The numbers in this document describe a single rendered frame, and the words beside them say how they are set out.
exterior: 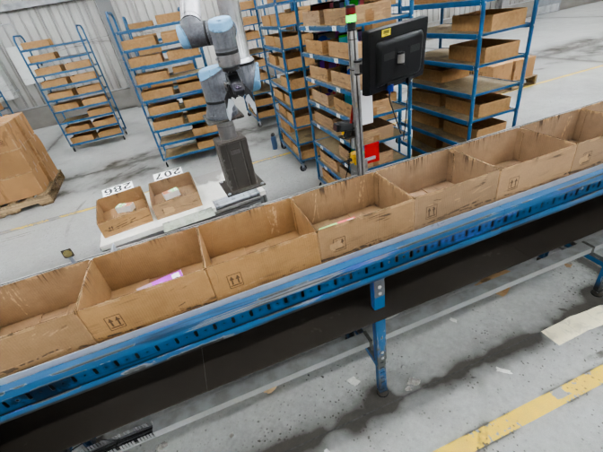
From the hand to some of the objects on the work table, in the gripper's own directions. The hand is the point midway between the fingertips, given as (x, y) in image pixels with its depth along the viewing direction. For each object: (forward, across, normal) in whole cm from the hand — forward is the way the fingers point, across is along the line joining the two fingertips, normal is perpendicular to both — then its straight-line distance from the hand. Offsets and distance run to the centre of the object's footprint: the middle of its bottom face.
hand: (243, 117), depth 148 cm
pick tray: (+63, +75, -66) cm, 118 cm away
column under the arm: (+63, 0, -62) cm, 89 cm away
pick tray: (+63, +44, -68) cm, 102 cm away
